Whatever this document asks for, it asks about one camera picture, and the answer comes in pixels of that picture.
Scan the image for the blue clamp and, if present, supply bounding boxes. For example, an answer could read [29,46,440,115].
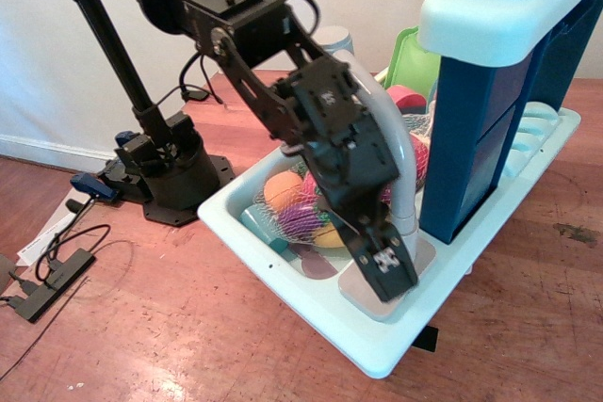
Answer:
[70,172,118,201]

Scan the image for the pink toy bowl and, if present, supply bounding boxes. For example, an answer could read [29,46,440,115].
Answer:
[386,85,427,114]

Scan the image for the net bag of toy fruit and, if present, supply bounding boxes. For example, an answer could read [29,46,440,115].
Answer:
[253,114,432,249]

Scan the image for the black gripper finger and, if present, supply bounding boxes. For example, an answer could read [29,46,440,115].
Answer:
[352,225,418,302]

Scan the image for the black tape piece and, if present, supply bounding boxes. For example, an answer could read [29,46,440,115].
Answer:
[412,325,439,353]

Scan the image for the blue toy shelf unit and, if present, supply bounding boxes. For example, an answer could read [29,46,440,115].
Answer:
[418,0,602,243]

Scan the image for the green toy cutting board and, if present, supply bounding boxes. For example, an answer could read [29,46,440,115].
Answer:
[383,26,441,99]

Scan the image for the light blue toy sink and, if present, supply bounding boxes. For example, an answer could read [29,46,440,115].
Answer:
[197,70,581,380]

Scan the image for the white paper sheet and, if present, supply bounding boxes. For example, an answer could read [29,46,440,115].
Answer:
[17,189,89,267]

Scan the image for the grey toy faucet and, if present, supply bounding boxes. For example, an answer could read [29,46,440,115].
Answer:
[304,41,436,321]

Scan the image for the purple toy piece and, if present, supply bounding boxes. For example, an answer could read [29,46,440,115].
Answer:
[291,244,337,280]

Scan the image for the black cable on floor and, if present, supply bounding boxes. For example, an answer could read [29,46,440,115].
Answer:
[0,225,136,382]

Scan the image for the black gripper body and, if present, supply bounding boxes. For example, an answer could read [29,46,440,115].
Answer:
[282,113,399,251]

